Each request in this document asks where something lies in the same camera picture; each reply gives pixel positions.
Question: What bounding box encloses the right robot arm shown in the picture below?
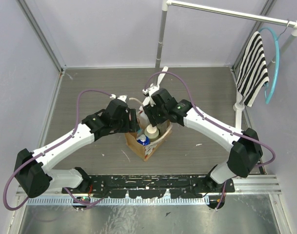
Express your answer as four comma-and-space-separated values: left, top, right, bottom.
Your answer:
142, 86, 263, 192

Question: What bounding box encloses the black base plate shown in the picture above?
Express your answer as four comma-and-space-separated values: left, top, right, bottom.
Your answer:
69, 174, 223, 199

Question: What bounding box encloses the metal clothes rack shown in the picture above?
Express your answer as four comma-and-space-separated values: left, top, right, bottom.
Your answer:
142, 0, 297, 139

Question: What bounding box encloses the black white striped cloth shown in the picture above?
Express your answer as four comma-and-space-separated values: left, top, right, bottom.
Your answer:
236, 31, 269, 107

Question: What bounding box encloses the teal hanger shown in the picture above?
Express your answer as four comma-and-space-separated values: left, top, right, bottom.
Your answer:
259, 27, 280, 104

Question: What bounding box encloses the pale green bottle cream cap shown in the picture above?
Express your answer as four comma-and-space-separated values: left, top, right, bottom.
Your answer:
144, 124, 159, 141

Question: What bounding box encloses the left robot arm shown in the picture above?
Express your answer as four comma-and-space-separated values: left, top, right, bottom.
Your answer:
15, 95, 139, 198

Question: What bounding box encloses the clear bottle dark cap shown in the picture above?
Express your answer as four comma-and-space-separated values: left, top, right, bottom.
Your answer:
157, 121, 169, 135

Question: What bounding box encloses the watermelon print canvas bag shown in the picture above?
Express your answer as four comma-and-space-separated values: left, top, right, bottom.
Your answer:
124, 97, 173, 162

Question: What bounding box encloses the blue orange pump bottle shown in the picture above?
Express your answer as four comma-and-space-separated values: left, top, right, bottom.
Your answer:
137, 134, 150, 146

